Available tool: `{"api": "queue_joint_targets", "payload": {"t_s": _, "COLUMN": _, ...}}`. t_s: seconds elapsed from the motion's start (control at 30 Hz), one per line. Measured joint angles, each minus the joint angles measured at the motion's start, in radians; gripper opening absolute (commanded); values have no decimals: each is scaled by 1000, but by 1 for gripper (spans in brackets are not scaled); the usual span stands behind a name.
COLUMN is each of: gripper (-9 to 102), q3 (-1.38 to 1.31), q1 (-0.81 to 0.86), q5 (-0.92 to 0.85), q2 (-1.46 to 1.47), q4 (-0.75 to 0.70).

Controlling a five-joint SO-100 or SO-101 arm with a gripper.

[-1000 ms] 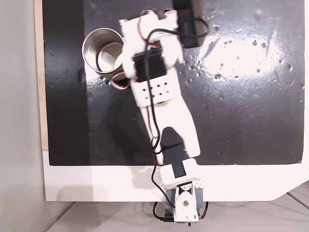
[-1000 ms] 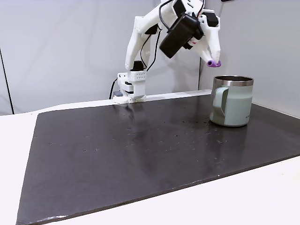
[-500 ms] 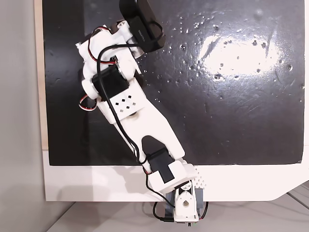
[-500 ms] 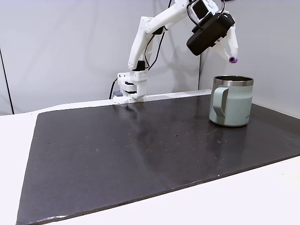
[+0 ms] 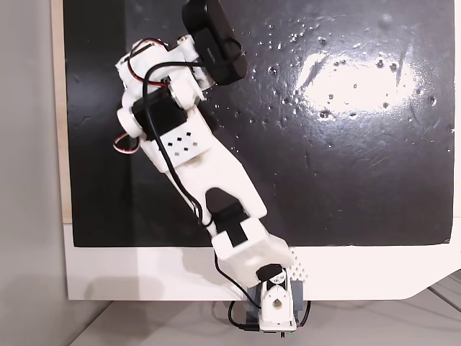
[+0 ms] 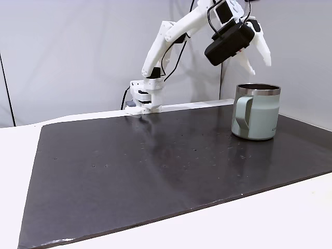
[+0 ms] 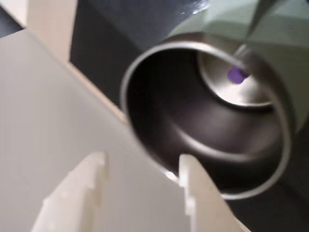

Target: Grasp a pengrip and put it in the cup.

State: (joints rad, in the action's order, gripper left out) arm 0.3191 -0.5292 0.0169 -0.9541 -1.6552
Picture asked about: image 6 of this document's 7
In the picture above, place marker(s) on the pale green steel-rimmed mug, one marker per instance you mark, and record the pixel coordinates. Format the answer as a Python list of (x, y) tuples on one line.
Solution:
[(262, 116)]

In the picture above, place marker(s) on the grey plug block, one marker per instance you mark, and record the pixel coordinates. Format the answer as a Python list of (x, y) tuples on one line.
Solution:
[(130, 104)]

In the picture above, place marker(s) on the dark grey table mat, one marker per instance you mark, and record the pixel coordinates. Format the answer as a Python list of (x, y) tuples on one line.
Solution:
[(129, 168)]

